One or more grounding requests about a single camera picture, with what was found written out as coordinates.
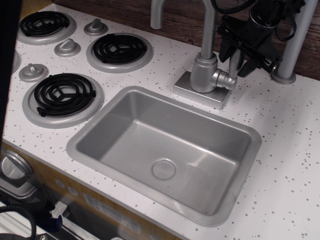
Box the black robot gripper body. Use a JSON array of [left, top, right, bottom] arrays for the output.
[[217, 15, 282, 73]]

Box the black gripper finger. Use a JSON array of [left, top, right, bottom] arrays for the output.
[[219, 35, 237, 61], [238, 59, 256, 77]]

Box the silver faucet lever handle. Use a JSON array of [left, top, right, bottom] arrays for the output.
[[210, 49, 245, 91]]

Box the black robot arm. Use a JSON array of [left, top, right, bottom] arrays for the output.
[[211, 0, 306, 77]]

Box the silver support pole with base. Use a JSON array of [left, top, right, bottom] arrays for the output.
[[271, 0, 318, 85]]

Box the silver toy faucet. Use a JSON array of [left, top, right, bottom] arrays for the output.
[[150, 0, 231, 111]]

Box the grey toy sink basin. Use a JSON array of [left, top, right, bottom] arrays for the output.
[[66, 86, 262, 227]]

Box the back right black burner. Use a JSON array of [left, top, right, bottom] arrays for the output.
[[86, 33, 154, 74]]

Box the silver stove knob back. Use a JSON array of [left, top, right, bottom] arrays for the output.
[[83, 18, 108, 36]]

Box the silver stove knob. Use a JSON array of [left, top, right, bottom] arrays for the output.
[[54, 38, 81, 58], [83, 18, 108, 36], [18, 63, 49, 83]]

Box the silver stove knob middle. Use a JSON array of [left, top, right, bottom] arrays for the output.
[[54, 38, 81, 58]]

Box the front right black burner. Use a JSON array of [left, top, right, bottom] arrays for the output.
[[22, 73, 104, 129]]

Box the back left black burner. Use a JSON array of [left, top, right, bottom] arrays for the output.
[[17, 11, 77, 46]]

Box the silver stove knob front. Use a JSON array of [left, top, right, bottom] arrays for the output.
[[18, 63, 49, 83]]

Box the left edge black burner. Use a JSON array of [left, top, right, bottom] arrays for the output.
[[11, 50, 21, 74]]

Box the silver oven dial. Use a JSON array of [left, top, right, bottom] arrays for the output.
[[0, 150, 33, 187]]

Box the blue black clamp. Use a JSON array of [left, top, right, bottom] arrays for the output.
[[39, 200, 63, 233]]

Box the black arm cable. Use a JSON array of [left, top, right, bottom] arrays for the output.
[[211, 0, 256, 15]]

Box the black cable lower left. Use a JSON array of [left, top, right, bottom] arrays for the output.
[[0, 203, 37, 240]]

